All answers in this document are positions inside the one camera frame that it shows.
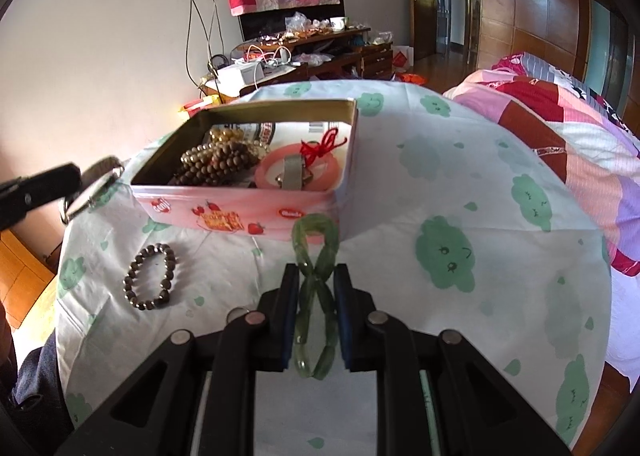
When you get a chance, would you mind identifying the pink patchwork quilt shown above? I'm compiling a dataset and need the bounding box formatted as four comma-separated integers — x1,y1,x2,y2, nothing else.
445,52,640,277

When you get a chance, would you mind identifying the white printed paper sheet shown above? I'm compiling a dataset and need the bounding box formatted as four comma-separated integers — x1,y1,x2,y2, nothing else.
205,121,352,157

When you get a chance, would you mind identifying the silver wristwatch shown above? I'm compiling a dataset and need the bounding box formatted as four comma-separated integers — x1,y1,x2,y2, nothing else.
276,154,314,190

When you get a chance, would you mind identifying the wooden tv cabinet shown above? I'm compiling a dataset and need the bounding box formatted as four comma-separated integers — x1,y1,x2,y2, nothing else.
198,26,393,104

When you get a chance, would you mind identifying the gold pearl bead bracelet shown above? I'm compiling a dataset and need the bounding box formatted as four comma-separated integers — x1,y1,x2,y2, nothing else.
179,128,269,167

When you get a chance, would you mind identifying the white box appliance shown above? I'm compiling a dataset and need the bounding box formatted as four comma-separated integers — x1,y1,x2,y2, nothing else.
217,63,264,90

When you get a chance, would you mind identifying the brown wooden bead bracelet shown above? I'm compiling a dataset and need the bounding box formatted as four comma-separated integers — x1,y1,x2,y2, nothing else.
168,140,262,189

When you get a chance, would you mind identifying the pink bangle bracelet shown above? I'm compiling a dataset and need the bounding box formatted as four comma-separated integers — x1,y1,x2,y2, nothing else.
252,143,345,193

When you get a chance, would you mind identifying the wooden wardrobe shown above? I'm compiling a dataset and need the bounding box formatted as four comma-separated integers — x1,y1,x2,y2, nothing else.
403,0,640,122

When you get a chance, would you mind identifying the white bed sheet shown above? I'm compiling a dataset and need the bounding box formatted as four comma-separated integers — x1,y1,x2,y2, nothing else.
605,268,640,391

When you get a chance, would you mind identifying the red knotted string charm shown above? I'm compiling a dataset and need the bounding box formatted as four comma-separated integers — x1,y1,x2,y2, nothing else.
299,127,348,168

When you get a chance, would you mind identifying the red yellow carton box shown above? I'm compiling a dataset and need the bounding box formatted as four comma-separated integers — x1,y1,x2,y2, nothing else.
180,94,221,118

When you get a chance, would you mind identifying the pink cookie tin box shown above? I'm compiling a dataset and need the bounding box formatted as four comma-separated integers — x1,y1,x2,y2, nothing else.
131,98,358,239

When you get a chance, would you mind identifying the white green patterned tablecloth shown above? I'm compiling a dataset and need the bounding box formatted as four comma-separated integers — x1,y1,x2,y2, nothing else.
56,80,611,444

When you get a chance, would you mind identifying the black television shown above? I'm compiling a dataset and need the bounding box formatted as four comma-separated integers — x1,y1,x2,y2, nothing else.
233,0,346,41

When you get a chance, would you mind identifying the thin silver bangle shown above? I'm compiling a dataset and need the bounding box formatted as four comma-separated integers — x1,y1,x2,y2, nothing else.
60,156,125,225

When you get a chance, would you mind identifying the grey stone bead bracelet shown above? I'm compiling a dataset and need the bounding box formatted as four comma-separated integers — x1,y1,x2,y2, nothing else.
121,241,178,312

